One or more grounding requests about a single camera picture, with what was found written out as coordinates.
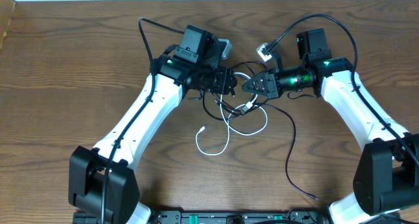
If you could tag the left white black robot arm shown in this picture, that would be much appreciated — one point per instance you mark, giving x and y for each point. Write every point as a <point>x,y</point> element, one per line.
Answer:
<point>102,180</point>

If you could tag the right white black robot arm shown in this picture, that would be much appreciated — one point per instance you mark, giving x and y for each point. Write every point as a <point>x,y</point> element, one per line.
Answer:
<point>386,178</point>

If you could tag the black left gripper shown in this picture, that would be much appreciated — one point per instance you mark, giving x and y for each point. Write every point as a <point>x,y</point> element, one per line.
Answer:
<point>224,80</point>

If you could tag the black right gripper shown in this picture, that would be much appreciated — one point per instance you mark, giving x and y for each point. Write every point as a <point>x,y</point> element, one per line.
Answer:
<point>270,79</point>

